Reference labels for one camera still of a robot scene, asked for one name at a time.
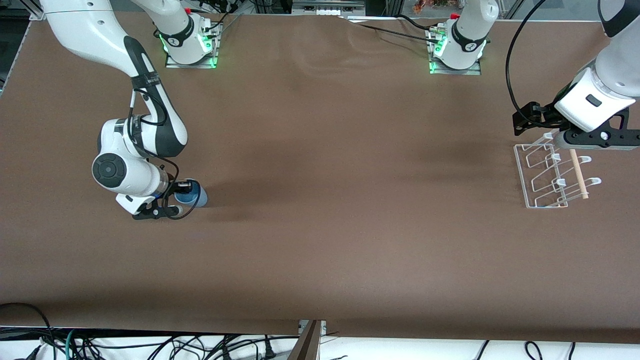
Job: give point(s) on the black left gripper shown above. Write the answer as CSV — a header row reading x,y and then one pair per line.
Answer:
x,y
546,115

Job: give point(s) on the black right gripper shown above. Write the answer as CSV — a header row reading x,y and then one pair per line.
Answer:
x,y
174,187

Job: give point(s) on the blue plastic cup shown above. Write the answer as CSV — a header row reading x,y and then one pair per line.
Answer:
x,y
199,199

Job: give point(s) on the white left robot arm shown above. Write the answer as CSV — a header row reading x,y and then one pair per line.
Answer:
x,y
610,65

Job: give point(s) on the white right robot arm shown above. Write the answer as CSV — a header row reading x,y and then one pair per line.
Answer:
x,y
80,30

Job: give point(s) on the wooden rack rod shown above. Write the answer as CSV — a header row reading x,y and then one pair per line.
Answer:
x,y
580,177

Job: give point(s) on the orange red background item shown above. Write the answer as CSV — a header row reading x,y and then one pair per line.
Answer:
x,y
435,5

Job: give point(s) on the aluminium table leg profile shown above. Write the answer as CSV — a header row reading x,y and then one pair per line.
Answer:
x,y
307,345

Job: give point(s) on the black right camera mount plate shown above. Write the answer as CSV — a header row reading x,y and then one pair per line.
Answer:
x,y
150,212

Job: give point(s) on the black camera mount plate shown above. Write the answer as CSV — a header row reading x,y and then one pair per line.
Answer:
x,y
150,212
615,137

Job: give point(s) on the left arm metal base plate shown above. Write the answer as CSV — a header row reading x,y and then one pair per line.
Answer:
x,y
472,71

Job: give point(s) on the black left camera mount plate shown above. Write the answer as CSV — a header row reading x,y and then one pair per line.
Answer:
x,y
615,137

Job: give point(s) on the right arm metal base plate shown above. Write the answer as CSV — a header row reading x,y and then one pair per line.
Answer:
x,y
172,63

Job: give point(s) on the white metal bracket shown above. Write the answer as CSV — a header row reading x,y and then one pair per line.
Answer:
x,y
301,326

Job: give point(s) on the aluminium corner post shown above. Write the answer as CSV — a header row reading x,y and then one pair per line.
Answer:
x,y
34,12

